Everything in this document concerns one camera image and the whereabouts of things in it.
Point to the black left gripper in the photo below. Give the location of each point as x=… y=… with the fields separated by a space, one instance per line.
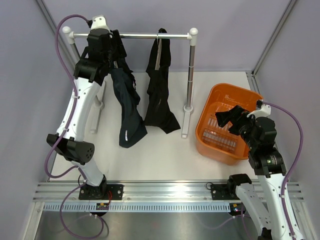
x=115 y=42

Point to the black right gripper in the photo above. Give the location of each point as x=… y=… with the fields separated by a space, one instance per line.
x=223 y=117

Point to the black shorts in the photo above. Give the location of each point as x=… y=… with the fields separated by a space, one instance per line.
x=158 y=112

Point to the dark navy shorts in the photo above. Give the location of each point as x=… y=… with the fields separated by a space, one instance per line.
x=132 y=128

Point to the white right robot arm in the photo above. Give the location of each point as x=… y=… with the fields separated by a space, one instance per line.
x=275 y=219

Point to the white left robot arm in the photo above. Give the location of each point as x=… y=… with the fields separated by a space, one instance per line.
x=68 y=141

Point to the orange plastic basket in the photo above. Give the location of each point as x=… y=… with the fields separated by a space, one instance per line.
x=216 y=142

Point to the metal clothes rack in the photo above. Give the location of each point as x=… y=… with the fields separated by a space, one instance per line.
x=192 y=37

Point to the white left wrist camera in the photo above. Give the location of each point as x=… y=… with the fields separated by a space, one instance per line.
x=98 y=22

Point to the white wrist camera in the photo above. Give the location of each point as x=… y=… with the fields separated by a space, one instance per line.
x=98 y=22
x=262 y=110

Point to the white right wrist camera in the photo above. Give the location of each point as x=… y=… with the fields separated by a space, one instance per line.
x=262 y=110

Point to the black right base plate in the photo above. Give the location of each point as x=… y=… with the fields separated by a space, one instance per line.
x=221 y=192

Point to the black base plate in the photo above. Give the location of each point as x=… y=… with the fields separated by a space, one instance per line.
x=221 y=192
x=114 y=191

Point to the slotted cable duct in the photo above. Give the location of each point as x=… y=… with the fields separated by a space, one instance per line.
x=149 y=207

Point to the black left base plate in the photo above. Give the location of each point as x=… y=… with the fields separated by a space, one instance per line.
x=114 y=191

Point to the aluminium mounting rail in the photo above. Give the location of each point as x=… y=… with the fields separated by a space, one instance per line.
x=134 y=191

